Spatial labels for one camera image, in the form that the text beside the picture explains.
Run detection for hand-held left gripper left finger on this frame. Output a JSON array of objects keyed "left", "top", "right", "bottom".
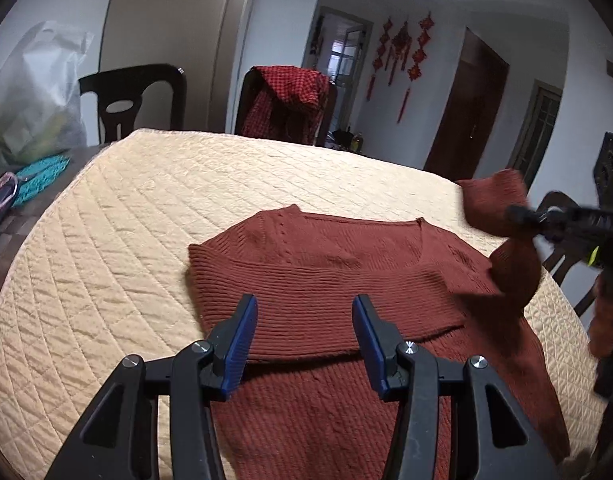
[{"left": 45, "top": 293, "right": 258, "bottom": 480}]

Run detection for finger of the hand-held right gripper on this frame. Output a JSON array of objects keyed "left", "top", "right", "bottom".
[{"left": 505, "top": 203, "right": 555, "bottom": 241}]

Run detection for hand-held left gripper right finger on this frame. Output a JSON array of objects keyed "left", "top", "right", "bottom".
[{"left": 351, "top": 294, "right": 570, "bottom": 480}]

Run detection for rust red knit sweater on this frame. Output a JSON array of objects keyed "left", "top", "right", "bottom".
[{"left": 188, "top": 169, "right": 571, "bottom": 480}]

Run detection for person's right hand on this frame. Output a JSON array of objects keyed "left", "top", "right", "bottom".
[{"left": 588, "top": 270, "right": 613, "bottom": 362}]

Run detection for black slatted chair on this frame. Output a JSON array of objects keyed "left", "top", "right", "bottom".
[{"left": 534, "top": 191, "right": 613, "bottom": 318}]

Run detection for dark carved wooden furniture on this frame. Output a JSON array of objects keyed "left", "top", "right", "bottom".
[{"left": 593, "top": 131, "right": 613, "bottom": 206}]

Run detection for grey panelled door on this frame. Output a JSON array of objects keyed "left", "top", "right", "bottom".
[{"left": 507, "top": 79, "right": 563, "bottom": 181}]

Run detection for dark brown wooden door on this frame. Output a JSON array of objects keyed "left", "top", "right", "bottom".
[{"left": 423, "top": 27, "right": 510, "bottom": 183}]

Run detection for beige quilted blanket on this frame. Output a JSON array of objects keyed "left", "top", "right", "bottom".
[{"left": 0, "top": 128, "right": 610, "bottom": 480}]

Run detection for red Chinese knot ornament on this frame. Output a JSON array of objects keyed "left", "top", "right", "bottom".
[
  {"left": 367, "top": 17, "right": 395, "bottom": 102},
  {"left": 389, "top": 21, "right": 413, "bottom": 83},
  {"left": 397, "top": 11, "right": 436, "bottom": 125}
]

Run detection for black chair draped with garment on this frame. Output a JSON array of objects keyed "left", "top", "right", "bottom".
[{"left": 235, "top": 66, "right": 338, "bottom": 148}]

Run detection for glass balcony door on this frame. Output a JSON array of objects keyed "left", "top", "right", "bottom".
[{"left": 329, "top": 16, "right": 368, "bottom": 82}]

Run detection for black chair with oval cutout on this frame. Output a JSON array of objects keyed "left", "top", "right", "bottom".
[{"left": 79, "top": 63, "right": 188, "bottom": 147}]

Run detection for red checkered garment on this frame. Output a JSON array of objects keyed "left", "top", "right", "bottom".
[{"left": 236, "top": 65, "right": 331, "bottom": 147}]

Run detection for teal woven mat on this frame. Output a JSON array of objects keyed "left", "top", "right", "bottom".
[{"left": 9, "top": 154, "right": 72, "bottom": 208}]

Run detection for translucent white plastic bag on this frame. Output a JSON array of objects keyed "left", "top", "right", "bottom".
[{"left": 0, "top": 21, "right": 94, "bottom": 173}]

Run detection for large taupe door panel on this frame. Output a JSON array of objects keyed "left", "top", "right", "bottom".
[{"left": 100, "top": 0, "right": 261, "bottom": 133}]

